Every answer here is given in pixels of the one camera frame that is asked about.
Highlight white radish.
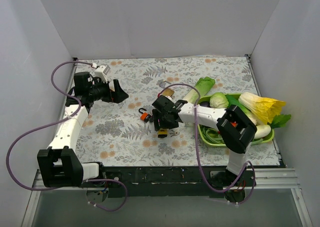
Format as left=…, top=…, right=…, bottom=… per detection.
left=254, top=124, right=272, bottom=139

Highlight purple eggplant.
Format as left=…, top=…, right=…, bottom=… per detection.
left=200, top=101, right=211, bottom=108

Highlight yellow napa cabbage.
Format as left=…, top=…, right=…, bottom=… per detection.
left=238, top=92, right=287, bottom=124

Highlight yellow padlock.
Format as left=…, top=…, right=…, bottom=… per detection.
left=157, top=129, right=168, bottom=139

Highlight green napa cabbage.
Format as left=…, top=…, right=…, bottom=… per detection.
left=183, top=76, right=216, bottom=105

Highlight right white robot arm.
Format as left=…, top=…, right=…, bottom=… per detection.
left=152, top=95, right=257, bottom=186

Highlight floral table mat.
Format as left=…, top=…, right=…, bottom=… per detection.
left=51, top=56, right=286, bottom=167

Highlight orange padlock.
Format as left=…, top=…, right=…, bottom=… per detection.
left=138, top=108, right=152, bottom=123

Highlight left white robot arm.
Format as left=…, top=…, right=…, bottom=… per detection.
left=37, top=71, right=129, bottom=188

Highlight yellow padlock keys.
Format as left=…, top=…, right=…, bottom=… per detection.
left=169, top=129, right=180, bottom=137

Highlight aluminium frame rail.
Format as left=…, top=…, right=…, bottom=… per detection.
left=22, top=166, right=313, bottom=227

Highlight black base frame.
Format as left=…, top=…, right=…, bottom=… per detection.
left=82, top=166, right=256, bottom=201

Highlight green vegetable tray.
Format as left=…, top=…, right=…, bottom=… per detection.
left=195, top=93, right=276, bottom=148

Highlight green long beans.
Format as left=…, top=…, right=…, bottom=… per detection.
left=200, top=125, right=225, bottom=145

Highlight round green cabbage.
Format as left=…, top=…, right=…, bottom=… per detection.
left=209, top=92, right=229, bottom=109

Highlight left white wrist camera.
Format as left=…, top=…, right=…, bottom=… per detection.
left=91, top=63, right=111, bottom=83

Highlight large brass padlock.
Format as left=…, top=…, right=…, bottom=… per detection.
left=159, top=80, right=175, bottom=98

